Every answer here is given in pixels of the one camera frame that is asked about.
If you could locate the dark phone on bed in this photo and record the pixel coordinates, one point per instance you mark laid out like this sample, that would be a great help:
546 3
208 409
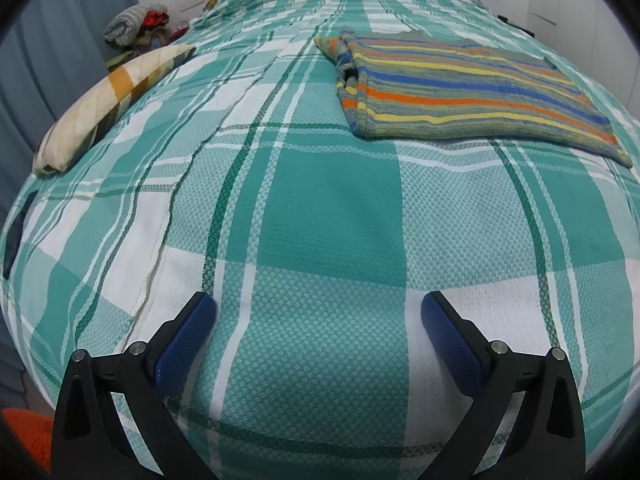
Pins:
14 237

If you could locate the cream striped pillow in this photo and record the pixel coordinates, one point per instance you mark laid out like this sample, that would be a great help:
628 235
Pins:
93 115

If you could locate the striped knit sweater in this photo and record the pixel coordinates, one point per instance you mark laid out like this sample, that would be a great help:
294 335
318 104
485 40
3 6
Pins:
410 86

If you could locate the orange fuzzy cushion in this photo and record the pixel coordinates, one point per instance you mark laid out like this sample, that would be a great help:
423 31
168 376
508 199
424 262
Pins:
33 432

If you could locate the white wardrobe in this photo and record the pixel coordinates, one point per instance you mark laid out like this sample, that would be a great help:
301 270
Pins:
588 34

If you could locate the teal plaid bedspread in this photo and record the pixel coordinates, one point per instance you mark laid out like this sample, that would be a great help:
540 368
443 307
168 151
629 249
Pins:
238 175

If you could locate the dark nightstand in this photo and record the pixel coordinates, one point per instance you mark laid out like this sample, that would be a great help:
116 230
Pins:
505 20

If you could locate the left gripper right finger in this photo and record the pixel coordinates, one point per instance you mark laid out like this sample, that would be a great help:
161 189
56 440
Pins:
547 440

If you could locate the pile of clothes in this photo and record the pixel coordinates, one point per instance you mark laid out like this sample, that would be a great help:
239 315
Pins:
140 29

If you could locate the blue curtain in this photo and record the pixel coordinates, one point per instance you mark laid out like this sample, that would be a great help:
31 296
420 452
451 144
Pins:
52 51

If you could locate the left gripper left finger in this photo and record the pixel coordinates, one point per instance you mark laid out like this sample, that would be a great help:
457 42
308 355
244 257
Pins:
88 440

